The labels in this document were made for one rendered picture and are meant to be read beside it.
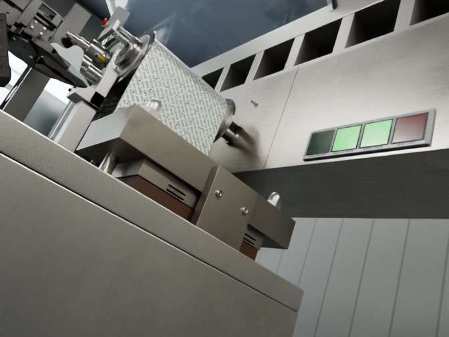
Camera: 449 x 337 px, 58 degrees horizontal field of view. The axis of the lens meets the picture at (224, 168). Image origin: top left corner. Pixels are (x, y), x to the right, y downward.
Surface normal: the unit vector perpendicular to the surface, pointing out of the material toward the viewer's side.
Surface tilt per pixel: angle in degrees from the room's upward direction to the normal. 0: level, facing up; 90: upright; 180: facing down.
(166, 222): 90
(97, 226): 90
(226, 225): 90
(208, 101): 90
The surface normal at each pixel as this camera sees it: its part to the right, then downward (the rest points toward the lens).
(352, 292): -0.73, -0.50
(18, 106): 0.66, -0.08
